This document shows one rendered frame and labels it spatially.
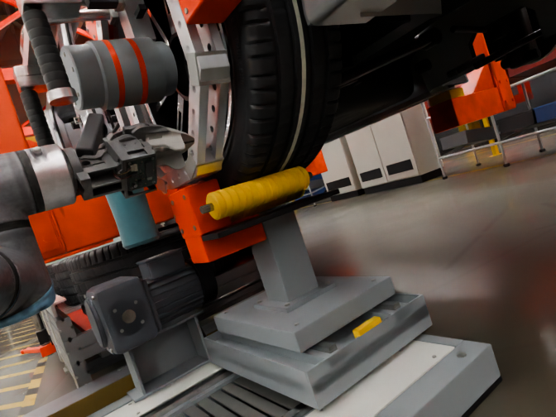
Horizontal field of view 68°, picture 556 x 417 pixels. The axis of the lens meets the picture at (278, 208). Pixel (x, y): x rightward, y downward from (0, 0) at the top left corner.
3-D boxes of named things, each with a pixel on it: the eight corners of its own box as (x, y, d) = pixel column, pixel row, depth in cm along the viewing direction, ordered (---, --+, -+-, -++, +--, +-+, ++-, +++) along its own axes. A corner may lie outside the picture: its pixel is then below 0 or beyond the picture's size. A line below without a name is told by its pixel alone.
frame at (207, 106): (261, 150, 74) (162, -147, 72) (229, 159, 71) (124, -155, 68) (167, 198, 120) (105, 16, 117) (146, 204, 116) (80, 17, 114)
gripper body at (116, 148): (161, 190, 67) (83, 212, 61) (139, 163, 72) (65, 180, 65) (160, 150, 62) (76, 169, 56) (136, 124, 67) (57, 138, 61)
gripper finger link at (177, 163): (206, 168, 73) (156, 181, 68) (189, 151, 76) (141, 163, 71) (207, 153, 71) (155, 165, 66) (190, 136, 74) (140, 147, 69)
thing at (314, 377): (433, 328, 96) (421, 289, 95) (320, 415, 76) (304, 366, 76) (306, 313, 138) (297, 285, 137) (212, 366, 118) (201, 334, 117)
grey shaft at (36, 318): (56, 353, 217) (24, 263, 214) (45, 358, 214) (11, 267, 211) (55, 351, 224) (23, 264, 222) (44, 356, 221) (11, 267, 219)
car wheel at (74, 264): (270, 248, 179) (253, 196, 178) (141, 313, 128) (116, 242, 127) (181, 266, 221) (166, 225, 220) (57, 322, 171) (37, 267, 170)
